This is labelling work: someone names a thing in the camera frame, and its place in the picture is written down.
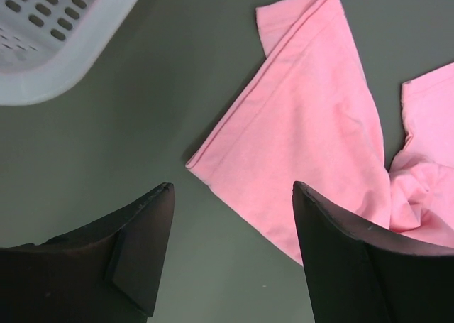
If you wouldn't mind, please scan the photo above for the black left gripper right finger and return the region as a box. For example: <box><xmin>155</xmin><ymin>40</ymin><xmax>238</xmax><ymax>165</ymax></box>
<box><xmin>292</xmin><ymin>182</ymin><xmax>453</xmax><ymax>323</ymax></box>

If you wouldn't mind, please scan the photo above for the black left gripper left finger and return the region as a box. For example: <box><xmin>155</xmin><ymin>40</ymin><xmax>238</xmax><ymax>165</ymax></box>
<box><xmin>1</xmin><ymin>182</ymin><xmax>175</xmax><ymax>322</ymax></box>

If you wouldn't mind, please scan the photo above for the light pink t shirt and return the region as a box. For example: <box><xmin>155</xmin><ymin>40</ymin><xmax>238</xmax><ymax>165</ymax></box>
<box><xmin>187</xmin><ymin>0</ymin><xmax>453</xmax><ymax>263</ymax></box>

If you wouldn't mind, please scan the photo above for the white perforated plastic basket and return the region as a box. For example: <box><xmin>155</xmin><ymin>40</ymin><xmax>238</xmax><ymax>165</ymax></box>
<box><xmin>1</xmin><ymin>0</ymin><xmax>138</xmax><ymax>106</ymax></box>

